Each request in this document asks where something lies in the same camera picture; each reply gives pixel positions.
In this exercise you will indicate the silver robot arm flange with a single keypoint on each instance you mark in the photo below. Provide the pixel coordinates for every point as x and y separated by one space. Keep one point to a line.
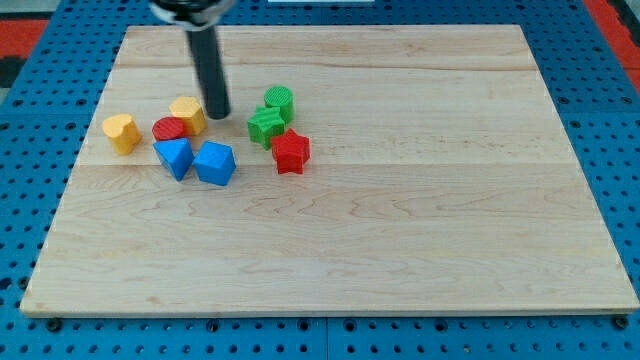
192 15

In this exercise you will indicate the yellow hexagon block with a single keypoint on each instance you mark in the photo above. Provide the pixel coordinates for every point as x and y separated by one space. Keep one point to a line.
190 111

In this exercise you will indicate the yellow heart block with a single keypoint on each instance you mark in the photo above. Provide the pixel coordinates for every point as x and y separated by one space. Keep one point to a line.
122 132

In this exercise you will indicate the red star block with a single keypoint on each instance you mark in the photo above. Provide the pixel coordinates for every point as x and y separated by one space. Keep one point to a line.
290 151

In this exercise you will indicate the green star block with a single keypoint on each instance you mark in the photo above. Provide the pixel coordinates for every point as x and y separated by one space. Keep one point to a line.
265 124

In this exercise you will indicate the green cylinder block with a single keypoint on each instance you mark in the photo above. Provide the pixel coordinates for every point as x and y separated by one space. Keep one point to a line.
283 98

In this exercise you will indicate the blue cube block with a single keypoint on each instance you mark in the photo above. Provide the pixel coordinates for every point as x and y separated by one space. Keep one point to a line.
215 163

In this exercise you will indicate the wooden board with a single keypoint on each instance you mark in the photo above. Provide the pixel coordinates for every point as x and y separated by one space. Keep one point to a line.
441 182

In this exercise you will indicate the blue triangle block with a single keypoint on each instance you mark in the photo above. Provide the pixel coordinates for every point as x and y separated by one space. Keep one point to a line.
176 156

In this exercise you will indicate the red cylinder block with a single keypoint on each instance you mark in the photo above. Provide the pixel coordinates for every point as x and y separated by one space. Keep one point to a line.
168 128

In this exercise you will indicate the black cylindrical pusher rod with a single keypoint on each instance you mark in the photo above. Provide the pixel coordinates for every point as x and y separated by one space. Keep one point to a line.
209 69

